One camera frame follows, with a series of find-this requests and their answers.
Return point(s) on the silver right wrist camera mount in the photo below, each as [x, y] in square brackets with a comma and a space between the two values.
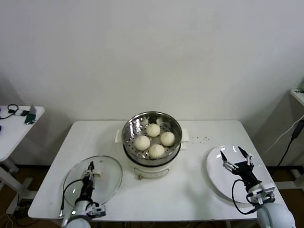
[261, 193]

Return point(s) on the white desk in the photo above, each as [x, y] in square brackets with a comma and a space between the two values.
[298, 96]

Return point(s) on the round glass pot lid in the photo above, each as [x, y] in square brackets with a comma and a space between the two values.
[111, 171]

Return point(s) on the white side table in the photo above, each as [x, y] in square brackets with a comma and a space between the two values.
[14, 137]

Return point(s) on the pale green desk item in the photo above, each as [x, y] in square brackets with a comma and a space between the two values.
[301, 89]

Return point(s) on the white floor power strip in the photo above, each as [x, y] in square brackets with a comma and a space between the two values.
[21, 206]

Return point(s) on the small white black device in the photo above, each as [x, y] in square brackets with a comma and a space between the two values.
[22, 113]

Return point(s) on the white electric cooking pot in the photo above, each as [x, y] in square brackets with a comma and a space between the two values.
[152, 169]

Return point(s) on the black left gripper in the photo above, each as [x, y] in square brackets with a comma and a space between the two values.
[86, 193]

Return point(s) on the large white plate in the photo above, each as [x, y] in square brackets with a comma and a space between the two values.
[213, 171]

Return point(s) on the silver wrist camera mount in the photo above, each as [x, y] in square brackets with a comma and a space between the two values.
[96, 210]
[261, 193]

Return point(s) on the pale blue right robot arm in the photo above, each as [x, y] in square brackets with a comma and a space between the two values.
[275, 216]

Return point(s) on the white steamed baozi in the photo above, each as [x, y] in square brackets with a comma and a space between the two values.
[167, 139]
[156, 151]
[153, 130]
[142, 143]

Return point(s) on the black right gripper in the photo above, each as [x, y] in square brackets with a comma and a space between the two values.
[244, 172]

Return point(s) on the perforated steel steamer basket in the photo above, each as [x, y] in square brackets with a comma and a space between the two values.
[129, 133]

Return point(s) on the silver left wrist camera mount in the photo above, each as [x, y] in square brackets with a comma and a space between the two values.
[96, 210]

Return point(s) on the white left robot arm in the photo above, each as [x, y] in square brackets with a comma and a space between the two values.
[76, 217]

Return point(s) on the green tool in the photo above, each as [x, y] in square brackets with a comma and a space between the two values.
[30, 116]

